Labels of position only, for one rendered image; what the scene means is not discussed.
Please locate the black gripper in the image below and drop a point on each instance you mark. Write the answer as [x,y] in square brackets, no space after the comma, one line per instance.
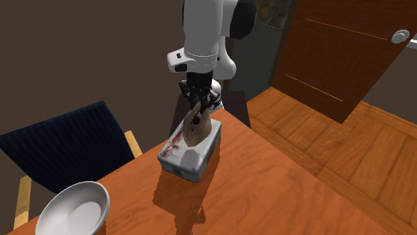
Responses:
[199,81]

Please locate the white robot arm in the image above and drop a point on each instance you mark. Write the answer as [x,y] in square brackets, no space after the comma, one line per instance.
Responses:
[201,29]

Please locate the dark robot stand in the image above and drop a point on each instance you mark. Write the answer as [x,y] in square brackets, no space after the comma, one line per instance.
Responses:
[237,104]

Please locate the white red-patterned tissue box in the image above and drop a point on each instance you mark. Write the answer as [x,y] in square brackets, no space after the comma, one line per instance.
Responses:
[195,156]

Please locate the orange wooden table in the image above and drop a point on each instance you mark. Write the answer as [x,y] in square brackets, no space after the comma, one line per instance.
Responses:
[260,195]

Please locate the brown wooden door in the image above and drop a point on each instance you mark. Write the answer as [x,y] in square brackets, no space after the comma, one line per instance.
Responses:
[329,55]

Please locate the dark blue wooden-framed chair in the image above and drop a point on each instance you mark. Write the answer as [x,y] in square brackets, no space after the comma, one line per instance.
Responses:
[65,146]

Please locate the white bowl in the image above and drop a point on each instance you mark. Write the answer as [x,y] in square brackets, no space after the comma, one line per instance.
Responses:
[76,211]

